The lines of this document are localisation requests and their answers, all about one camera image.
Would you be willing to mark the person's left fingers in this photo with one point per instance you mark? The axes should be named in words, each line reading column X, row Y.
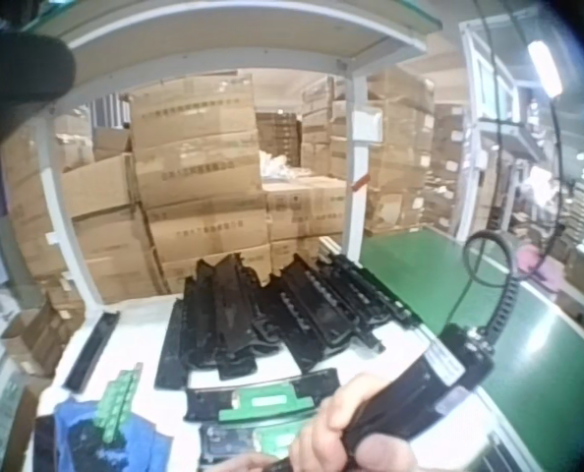
column 257, row 462

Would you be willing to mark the heap of black plastic housings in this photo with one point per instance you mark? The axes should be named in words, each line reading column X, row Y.
column 282, row 314

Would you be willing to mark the black flat part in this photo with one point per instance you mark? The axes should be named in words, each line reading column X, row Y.
column 45, row 445

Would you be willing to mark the stack of cardboard cartons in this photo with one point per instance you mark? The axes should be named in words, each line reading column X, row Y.
column 198, row 172

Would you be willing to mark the black housing with circuit board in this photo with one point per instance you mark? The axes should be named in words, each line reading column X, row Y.
column 203, row 400
column 223, row 445

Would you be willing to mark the green conveyor belt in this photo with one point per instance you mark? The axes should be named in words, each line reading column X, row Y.
column 420, row 275

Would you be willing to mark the blue cloth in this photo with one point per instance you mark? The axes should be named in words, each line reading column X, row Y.
column 144, row 447

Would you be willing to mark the person's right hand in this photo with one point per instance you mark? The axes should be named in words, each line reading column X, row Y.
column 331, row 432

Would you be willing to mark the white paper sheet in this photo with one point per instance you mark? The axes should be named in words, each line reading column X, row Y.
column 368, row 127

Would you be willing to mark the fluorescent tube lamp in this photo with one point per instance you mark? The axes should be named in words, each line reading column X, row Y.
column 545, row 66

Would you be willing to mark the person's left hand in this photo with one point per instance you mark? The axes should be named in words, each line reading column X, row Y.
column 255, row 463

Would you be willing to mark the black electric screwdriver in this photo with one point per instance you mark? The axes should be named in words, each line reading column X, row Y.
column 420, row 383

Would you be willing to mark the green circuit board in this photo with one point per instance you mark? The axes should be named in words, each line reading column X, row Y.
column 272, row 400
column 277, row 440

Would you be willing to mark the white workbench frame with shelf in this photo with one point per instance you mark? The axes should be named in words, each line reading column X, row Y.
column 356, row 206

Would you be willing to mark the white storage rack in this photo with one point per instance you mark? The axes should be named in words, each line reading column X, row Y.
column 488, row 98

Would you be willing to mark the black plastic strip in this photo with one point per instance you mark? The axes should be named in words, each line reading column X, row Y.
column 91, row 351

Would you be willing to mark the small open cardboard box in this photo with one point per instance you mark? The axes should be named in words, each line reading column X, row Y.
column 36, row 334

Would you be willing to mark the pink object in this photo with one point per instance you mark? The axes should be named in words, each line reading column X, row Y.
column 535, row 263

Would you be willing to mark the person's right fingers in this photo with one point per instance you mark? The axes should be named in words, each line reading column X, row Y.
column 321, row 432

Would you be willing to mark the green terminal strip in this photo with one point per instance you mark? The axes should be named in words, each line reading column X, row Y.
column 120, row 403

